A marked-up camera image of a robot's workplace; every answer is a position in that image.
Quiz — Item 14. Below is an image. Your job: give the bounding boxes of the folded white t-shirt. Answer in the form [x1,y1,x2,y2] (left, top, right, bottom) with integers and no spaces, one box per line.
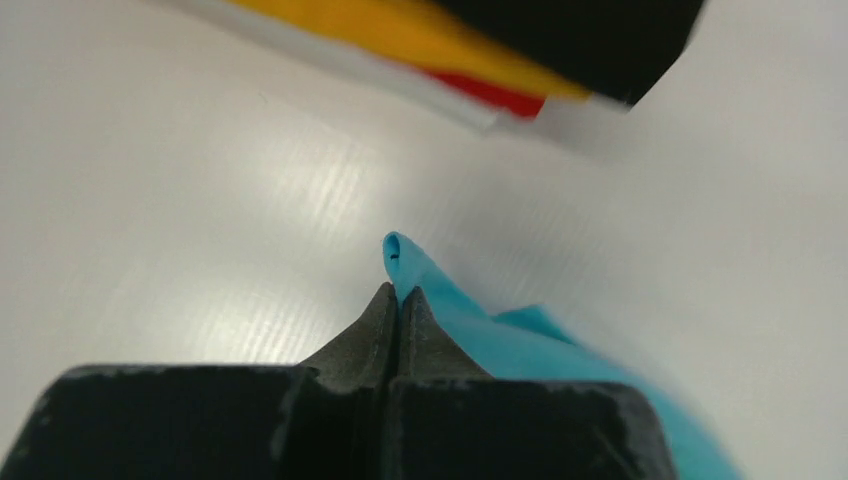
[164,1,629,131]

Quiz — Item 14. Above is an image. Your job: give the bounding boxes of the folded black t-shirt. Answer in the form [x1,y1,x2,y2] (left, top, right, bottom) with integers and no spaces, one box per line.
[439,0,704,106]

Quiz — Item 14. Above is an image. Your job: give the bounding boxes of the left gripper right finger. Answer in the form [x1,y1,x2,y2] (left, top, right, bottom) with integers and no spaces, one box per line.
[384,289,678,479]

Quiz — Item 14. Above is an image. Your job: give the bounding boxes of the folded yellow t-shirt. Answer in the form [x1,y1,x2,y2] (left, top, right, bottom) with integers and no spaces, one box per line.
[235,0,591,99]

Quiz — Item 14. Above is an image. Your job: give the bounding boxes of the folded red t-shirt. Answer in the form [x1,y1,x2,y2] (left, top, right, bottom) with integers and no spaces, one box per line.
[422,70,546,120]

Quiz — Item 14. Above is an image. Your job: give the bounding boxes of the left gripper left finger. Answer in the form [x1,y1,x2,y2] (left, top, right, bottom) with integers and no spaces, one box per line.
[1,284,398,479]

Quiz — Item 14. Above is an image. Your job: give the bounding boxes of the turquoise t-shirt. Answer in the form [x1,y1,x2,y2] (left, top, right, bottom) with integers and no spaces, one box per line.
[382,232,742,479]

